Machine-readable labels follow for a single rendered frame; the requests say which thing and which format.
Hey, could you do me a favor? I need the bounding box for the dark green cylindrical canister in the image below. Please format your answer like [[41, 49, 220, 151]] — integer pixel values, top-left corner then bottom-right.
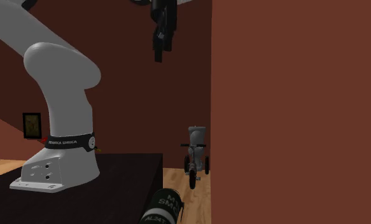
[[137, 187, 185, 224]]

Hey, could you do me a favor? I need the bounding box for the grey tricycle with black wheels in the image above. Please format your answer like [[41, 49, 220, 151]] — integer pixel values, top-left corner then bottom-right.
[[180, 125, 211, 190]]

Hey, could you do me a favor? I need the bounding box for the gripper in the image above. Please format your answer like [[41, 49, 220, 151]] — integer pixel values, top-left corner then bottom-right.
[[150, 0, 178, 63]]

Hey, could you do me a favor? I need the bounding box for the dark framed wall picture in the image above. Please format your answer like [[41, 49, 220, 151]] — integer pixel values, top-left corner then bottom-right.
[[22, 112, 42, 140]]

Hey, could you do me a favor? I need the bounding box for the black robot stand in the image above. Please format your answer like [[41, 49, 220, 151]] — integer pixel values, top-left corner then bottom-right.
[[0, 153, 164, 224]]

